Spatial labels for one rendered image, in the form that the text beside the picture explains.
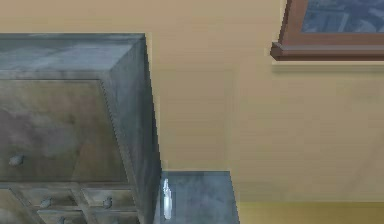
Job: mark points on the clear spray bottle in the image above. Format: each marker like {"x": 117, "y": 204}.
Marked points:
{"x": 166, "y": 200}

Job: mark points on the brown framed window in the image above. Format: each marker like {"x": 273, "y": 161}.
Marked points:
{"x": 333, "y": 43}

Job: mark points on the grey wooden cupboard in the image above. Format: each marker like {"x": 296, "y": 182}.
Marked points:
{"x": 66, "y": 126}

